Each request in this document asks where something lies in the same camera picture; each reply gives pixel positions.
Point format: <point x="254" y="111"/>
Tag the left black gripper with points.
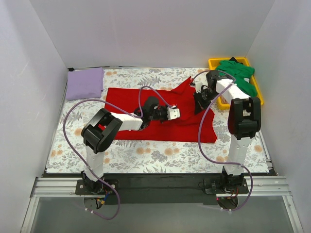
<point x="165" y="113"/>

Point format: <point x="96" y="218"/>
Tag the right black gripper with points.
<point x="201" y="101"/>

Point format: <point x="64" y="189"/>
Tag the red t shirt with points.
<point x="183" y="129"/>

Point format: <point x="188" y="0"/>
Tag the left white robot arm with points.
<point x="102" y="129"/>

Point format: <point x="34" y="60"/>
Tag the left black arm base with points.
<point x="92" y="188"/>

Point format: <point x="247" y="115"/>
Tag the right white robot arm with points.
<point x="244" y="119"/>

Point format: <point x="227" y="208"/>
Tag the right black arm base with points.
<point x="214" y="187"/>

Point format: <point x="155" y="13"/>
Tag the green t shirt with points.
<point x="242" y="74"/>

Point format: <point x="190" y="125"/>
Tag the black garment in bin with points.
<point x="233" y="59"/>

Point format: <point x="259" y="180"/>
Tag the folded lavender t shirt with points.
<point x="85" y="84"/>

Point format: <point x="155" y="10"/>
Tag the floral patterned table mat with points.
<point x="136" y="156"/>

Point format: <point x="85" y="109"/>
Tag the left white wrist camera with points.
<point x="173" y="113"/>

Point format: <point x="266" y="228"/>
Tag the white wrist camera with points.
<point x="197" y="86"/>
<point x="173" y="113"/>

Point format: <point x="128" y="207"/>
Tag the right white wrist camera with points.
<point x="197" y="86"/>

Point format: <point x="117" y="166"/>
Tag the black table front rail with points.
<point x="147" y="188"/>

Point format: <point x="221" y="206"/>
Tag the aluminium frame rail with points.
<point x="164" y="203"/>

